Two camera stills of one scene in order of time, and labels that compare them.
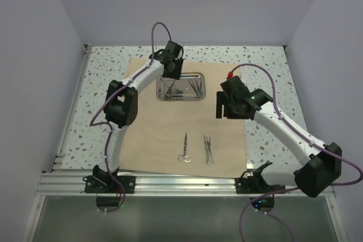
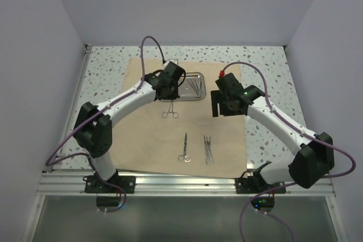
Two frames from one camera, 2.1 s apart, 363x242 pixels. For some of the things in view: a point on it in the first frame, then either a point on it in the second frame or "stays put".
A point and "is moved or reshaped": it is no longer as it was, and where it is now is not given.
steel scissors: (186, 158) stays put
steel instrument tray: (190, 86) stays put
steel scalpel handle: (208, 151) stays put
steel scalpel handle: (206, 151) stays put
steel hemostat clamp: (168, 94) is moved or reshaped
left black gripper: (175, 75) → (173, 94)
